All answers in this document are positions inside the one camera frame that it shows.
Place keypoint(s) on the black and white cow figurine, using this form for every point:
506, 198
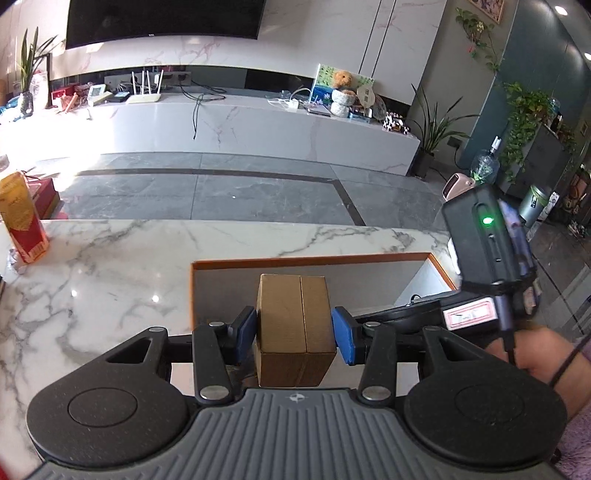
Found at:
396, 123

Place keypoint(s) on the orange storage box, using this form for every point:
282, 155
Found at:
231, 286

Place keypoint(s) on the grey cabinet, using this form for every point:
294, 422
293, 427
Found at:
549, 152

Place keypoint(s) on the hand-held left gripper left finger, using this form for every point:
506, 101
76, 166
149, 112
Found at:
247, 330

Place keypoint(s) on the brown teddy bear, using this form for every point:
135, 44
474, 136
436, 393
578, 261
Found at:
344, 79

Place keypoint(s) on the green flower painting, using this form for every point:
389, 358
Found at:
323, 81

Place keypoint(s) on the white marble tv cabinet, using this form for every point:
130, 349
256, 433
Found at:
258, 124

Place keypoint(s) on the red gift boxes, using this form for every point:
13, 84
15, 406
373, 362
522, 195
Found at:
67, 97

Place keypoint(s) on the gold gift box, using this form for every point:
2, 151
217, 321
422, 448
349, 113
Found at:
295, 323

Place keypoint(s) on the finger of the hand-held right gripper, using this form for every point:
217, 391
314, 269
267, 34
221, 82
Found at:
381, 316

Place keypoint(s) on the round white plaque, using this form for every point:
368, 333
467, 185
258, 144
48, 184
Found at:
365, 96

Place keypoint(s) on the red and gold box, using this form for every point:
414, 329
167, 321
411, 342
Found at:
23, 217

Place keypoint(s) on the silver trash can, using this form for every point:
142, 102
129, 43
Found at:
535, 205

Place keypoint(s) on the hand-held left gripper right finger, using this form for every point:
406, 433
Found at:
342, 332

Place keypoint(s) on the tall plant in vase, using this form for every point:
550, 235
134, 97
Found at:
27, 69

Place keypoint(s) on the trailing ivy plant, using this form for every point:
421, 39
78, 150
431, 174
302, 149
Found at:
478, 34

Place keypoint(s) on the purple fleece clothing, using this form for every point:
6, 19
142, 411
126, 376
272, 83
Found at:
579, 438

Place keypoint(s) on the potted long-leaf plant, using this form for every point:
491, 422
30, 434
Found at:
434, 129

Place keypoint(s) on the blue water bottle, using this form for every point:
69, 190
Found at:
485, 164

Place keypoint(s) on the black television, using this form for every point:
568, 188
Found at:
161, 21

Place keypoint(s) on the pink space heater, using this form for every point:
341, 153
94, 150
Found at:
457, 187

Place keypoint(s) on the small white display device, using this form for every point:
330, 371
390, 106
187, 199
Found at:
98, 93

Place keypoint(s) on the white router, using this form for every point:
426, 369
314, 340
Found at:
144, 98

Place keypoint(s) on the dark red box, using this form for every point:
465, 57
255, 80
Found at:
46, 198

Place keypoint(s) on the hanging ivy plant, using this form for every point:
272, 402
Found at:
526, 120

